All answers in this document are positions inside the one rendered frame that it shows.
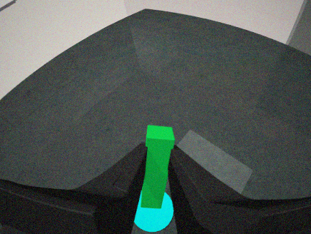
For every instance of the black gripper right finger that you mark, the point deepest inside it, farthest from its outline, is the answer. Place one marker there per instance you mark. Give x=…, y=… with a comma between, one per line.
x=205, y=205

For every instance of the green rectangular post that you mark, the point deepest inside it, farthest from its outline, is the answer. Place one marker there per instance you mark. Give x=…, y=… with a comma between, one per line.
x=159, y=142

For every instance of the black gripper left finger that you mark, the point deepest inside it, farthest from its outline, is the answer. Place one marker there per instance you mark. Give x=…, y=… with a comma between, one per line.
x=105, y=205

